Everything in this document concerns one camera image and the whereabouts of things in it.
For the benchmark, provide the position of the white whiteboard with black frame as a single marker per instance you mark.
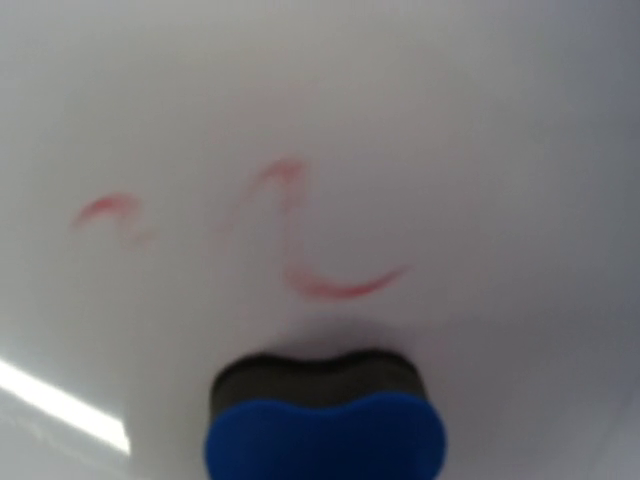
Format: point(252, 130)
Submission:
point(187, 182)

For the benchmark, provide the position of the blue whiteboard eraser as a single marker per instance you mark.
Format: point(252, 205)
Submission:
point(365, 414)

